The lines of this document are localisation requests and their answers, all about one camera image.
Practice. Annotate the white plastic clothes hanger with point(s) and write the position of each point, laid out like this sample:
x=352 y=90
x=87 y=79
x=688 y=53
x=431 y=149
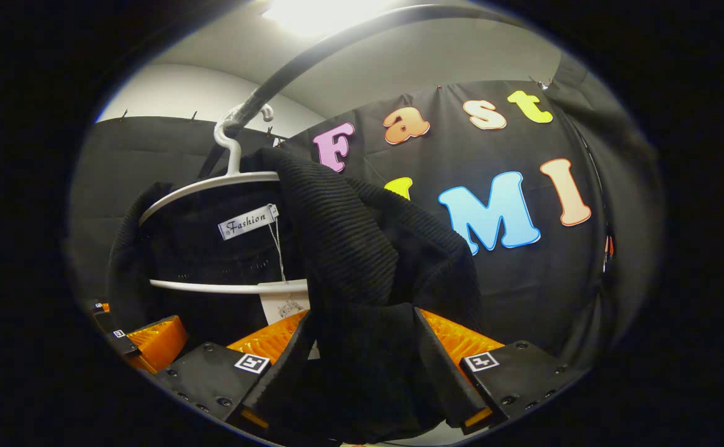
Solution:
x=213 y=183

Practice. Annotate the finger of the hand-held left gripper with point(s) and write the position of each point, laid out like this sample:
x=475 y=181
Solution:
x=100 y=307
x=160 y=341

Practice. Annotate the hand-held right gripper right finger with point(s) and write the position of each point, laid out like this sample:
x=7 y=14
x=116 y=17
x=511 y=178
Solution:
x=446 y=385

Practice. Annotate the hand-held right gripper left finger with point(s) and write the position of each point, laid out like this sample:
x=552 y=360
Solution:
x=278 y=385

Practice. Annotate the black metal clothes rack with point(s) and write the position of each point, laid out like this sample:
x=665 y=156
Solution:
x=312 y=59

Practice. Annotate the black knit garment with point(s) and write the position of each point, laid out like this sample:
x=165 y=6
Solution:
x=349 y=248

